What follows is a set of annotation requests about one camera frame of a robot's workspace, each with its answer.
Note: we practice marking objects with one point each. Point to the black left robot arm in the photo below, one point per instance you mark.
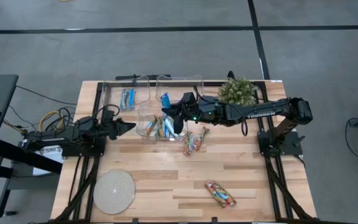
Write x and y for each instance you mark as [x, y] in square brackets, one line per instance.
[57, 138]

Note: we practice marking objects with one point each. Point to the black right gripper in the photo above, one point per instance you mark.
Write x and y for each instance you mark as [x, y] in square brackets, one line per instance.
[190, 112]

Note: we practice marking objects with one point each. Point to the black table edge clamp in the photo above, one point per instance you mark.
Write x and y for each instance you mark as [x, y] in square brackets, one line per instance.
[214, 220]
[135, 220]

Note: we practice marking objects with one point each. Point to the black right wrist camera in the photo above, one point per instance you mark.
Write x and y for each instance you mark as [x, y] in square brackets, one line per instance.
[189, 98]

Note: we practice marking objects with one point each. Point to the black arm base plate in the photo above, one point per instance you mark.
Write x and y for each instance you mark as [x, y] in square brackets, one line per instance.
[73, 152]
[291, 146]

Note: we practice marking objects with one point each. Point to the black aluminium table frame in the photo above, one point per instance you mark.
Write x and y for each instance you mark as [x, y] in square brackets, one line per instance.
[100, 84]

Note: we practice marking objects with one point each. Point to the green potted plant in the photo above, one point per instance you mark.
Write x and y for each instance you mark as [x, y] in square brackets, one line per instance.
[236, 90]

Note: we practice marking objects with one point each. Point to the red green granola bar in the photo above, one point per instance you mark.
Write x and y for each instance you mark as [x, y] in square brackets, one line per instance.
[201, 139]
[215, 196]
[227, 196]
[188, 144]

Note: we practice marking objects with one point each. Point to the round woven beige mat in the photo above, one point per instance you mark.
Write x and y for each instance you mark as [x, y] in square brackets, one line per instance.
[113, 192]

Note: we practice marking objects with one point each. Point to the green orange granola bar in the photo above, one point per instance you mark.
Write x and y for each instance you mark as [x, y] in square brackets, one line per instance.
[151, 126]
[161, 127]

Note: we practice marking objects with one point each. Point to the clear plastic bin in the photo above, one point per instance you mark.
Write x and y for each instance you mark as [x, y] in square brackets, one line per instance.
[113, 93]
[179, 84]
[141, 118]

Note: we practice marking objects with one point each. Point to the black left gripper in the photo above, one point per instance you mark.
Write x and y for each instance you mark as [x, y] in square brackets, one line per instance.
[111, 129]

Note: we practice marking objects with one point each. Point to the white labelled box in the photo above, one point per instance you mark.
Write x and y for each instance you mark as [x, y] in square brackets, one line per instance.
[50, 151]

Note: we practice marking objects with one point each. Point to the blue silver granola bar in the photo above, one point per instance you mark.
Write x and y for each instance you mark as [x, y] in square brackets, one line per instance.
[123, 99]
[171, 131]

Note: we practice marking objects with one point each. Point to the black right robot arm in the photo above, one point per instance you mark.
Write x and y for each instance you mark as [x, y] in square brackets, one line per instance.
[259, 109]

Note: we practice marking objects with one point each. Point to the black desk leg beam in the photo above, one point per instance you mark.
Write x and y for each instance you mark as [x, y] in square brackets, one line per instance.
[26, 155]

